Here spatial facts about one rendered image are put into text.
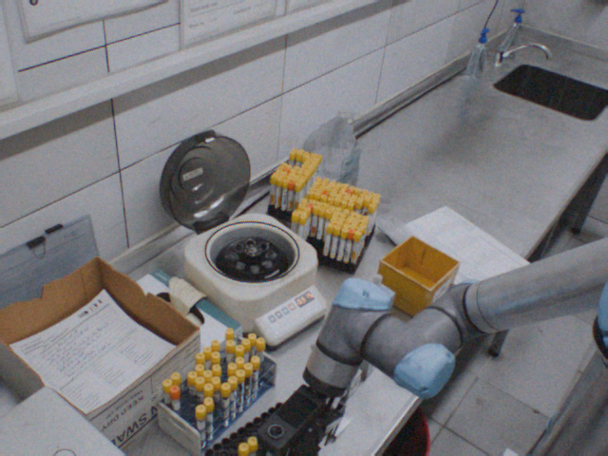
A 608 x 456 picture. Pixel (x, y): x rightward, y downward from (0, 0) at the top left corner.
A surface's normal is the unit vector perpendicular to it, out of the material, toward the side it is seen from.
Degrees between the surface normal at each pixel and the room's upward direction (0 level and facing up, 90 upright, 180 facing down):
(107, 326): 2
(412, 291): 90
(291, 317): 25
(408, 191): 0
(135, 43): 90
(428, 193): 0
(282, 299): 90
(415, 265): 90
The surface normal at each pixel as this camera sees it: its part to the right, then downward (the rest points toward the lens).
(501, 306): -0.76, 0.31
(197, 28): 0.79, 0.47
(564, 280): -0.86, -0.02
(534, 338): 0.09, -0.78
